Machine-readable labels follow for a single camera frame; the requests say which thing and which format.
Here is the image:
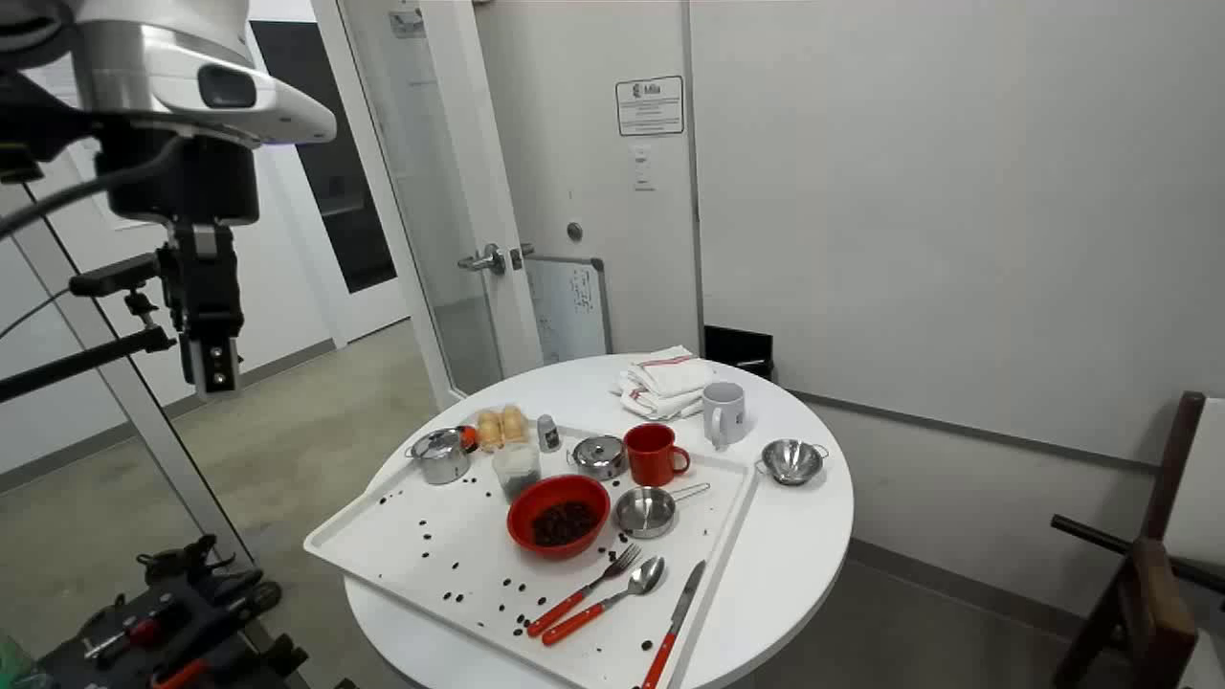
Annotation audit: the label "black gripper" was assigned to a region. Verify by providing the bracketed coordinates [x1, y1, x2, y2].
[160, 223, 245, 394]

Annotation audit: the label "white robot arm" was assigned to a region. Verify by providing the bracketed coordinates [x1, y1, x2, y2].
[0, 0, 336, 398]

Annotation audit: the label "small steel cup behind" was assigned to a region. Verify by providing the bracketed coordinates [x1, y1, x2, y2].
[572, 438, 627, 480]

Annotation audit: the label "steel bowl beside red bowl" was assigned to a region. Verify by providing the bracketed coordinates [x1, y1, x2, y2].
[614, 491, 679, 539]

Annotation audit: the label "small steel bowl on table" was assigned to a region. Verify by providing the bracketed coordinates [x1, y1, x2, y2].
[761, 440, 822, 485]

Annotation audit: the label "steel pot with lid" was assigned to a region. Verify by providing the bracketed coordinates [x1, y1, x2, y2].
[411, 429, 471, 485]

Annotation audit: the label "small orange object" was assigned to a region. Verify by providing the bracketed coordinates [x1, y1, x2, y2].
[456, 425, 478, 453]

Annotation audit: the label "black tools pile on floor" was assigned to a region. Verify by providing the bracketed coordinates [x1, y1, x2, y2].
[34, 535, 308, 689]

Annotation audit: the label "beige fuzzy toy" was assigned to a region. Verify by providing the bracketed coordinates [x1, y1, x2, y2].
[474, 405, 531, 453]

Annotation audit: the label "grey salt shaker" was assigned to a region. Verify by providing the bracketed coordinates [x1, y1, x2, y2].
[535, 414, 559, 453]

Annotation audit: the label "red mug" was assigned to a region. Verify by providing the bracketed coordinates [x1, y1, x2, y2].
[626, 425, 691, 485]

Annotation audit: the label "white plastic tray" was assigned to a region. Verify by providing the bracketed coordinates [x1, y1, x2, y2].
[304, 453, 758, 689]

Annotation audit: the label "white red striped cloth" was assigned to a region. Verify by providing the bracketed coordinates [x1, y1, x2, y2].
[614, 343, 711, 422]

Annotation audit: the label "white mug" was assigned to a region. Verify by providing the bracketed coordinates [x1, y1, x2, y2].
[701, 384, 751, 448]

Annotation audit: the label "round white table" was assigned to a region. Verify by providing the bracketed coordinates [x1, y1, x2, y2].
[346, 364, 853, 689]

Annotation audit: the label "wooden chair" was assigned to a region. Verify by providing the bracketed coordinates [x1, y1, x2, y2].
[1051, 389, 1225, 689]

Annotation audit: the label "black camera on tripod arm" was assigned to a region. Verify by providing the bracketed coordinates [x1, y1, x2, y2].
[0, 254, 174, 401]

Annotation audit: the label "silver door handle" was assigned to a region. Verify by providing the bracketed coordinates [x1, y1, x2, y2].
[459, 245, 510, 274]

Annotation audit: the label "red handled fork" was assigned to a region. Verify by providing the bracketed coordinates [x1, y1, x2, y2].
[530, 545, 640, 638]

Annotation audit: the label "red handled spoon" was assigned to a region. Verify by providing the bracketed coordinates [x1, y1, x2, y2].
[544, 556, 665, 648]

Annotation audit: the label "white wall sign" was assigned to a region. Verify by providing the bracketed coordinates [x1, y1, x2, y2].
[616, 75, 686, 137]

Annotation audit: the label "black box by wall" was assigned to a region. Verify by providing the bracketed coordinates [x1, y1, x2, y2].
[704, 324, 772, 378]

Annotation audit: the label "red handled knife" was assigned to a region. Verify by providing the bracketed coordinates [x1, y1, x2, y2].
[640, 559, 707, 689]

